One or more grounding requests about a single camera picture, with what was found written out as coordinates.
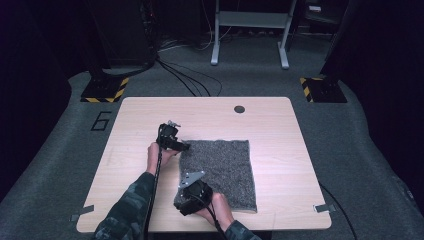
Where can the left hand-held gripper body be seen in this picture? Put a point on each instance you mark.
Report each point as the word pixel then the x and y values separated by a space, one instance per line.
pixel 166 136

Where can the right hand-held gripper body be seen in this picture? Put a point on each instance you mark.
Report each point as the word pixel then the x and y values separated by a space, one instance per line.
pixel 198 195

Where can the grey fuzzy cloth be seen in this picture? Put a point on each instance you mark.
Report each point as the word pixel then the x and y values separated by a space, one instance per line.
pixel 226 170

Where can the person's right hand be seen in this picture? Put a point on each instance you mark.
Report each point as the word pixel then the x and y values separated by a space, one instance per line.
pixel 220 208

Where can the person's left hand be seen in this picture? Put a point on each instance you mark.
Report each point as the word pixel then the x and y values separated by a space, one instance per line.
pixel 153 160

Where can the dark round table grommet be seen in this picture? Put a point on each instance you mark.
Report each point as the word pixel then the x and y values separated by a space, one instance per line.
pixel 239 109

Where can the black yellow striped stand base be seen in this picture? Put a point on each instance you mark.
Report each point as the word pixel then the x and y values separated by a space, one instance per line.
pixel 103 90
pixel 325 90

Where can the black equipment cabinet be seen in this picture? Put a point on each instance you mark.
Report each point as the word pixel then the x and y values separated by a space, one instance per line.
pixel 123 30

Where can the white metal stand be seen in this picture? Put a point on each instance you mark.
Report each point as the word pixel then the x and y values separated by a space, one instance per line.
pixel 250 19

